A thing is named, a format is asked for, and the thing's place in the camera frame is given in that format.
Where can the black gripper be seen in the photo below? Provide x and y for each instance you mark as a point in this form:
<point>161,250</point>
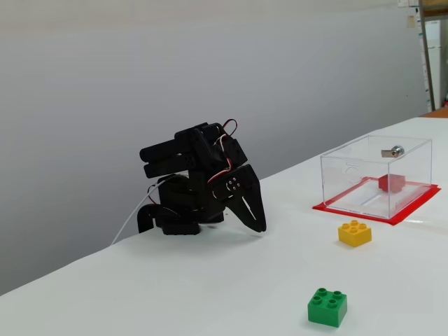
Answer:
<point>249,186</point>

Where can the red lego brick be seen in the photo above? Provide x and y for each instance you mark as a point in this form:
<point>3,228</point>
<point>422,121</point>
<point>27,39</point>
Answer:
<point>392,182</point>

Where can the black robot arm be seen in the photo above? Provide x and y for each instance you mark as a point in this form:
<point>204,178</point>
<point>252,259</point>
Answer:
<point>196,147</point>

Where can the yellow lego brick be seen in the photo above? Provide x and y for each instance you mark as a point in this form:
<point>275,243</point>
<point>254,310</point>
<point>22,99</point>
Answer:
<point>354,234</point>

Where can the green lego brick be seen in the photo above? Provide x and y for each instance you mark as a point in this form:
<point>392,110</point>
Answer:
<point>327,309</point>

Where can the silver metal box lock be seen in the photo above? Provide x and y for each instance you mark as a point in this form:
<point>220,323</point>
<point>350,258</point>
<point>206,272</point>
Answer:
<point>397,150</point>

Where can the transparent plastic box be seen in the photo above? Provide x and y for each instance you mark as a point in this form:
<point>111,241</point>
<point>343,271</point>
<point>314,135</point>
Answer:
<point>413,164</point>

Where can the black table clamp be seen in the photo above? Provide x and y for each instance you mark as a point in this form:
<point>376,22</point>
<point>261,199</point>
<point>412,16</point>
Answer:
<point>143,218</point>

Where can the orange wooden surface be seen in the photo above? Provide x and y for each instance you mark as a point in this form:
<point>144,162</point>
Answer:
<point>439,112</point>

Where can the white refrigerator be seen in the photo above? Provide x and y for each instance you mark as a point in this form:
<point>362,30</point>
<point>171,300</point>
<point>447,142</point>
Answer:
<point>434,63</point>

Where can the beige paper note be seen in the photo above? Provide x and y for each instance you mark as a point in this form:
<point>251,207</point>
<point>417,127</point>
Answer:
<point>410,21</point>

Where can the red base plate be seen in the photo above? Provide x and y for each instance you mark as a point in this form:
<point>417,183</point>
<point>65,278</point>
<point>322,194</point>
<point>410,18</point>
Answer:
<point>395,221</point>

